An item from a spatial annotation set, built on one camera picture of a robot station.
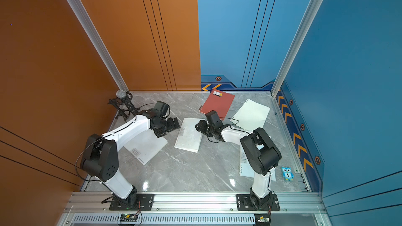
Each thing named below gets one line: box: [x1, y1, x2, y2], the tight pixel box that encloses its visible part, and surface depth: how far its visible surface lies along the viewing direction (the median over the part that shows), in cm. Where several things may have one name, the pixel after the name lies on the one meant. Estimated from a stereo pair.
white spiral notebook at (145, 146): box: [123, 129, 169, 166], surface depth 92 cm
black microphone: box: [107, 89, 141, 123], surface depth 93 cm
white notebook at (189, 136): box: [173, 117, 205, 153], surface depth 94 cm
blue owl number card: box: [281, 166, 295, 182], surface depth 81 cm
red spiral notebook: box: [198, 89, 236, 121], surface depth 119 cm
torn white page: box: [230, 98, 271, 133], surface depth 111 cm
